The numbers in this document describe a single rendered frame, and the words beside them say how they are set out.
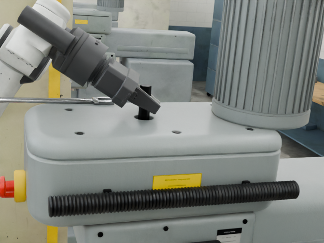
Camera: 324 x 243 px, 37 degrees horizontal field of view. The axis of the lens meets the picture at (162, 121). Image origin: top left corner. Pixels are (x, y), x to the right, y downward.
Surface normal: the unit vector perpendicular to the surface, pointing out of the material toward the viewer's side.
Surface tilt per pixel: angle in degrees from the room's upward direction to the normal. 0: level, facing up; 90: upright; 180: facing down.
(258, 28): 90
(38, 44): 73
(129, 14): 90
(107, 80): 90
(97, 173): 90
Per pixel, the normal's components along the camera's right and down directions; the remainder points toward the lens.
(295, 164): 0.07, -0.96
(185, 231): 0.30, 0.29
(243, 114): -0.50, 0.21
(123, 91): 0.01, 0.29
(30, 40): 0.22, 0.00
